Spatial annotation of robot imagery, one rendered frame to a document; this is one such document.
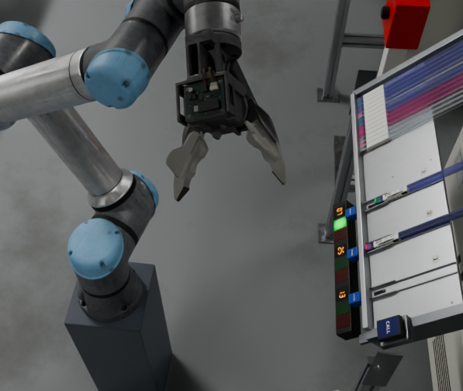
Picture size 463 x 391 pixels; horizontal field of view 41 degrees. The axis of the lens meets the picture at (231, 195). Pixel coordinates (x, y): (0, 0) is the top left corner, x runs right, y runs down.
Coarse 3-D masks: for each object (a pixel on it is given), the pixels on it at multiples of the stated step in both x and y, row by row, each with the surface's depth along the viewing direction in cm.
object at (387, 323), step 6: (390, 318) 116; (396, 318) 115; (378, 324) 117; (384, 324) 116; (390, 324) 115; (396, 324) 114; (378, 330) 116; (384, 330) 115; (390, 330) 114; (396, 330) 113; (378, 336) 116; (384, 336) 115
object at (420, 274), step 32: (416, 128) 141; (384, 160) 144; (416, 160) 136; (384, 192) 139; (416, 192) 132; (384, 224) 134; (416, 224) 128; (448, 224) 122; (384, 256) 130; (416, 256) 124; (448, 256) 119; (384, 288) 126; (416, 288) 120; (448, 288) 115
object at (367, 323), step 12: (360, 156) 149; (360, 168) 146; (360, 180) 144; (360, 192) 141; (360, 204) 139; (360, 216) 137; (360, 228) 136; (360, 240) 134; (360, 252) 132; (360, 264) 131; (360, 276) 129; (372, 312) 125; (372, 324) 123
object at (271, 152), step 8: (256, 120) 78; (248, 128) 76; (256, 128) 78; (248, 136) 79; (256, 136) 74; (264, 136) 78; (256, 144) 78; (264, 144) 74; (272, 144) 77; (264, 152) 77; (272, 152) 75; (280, 152) 77; (272, 160) 77; (280, 160) 76; (272, 168) 76; (280, 168) 76; (280, 176) 76
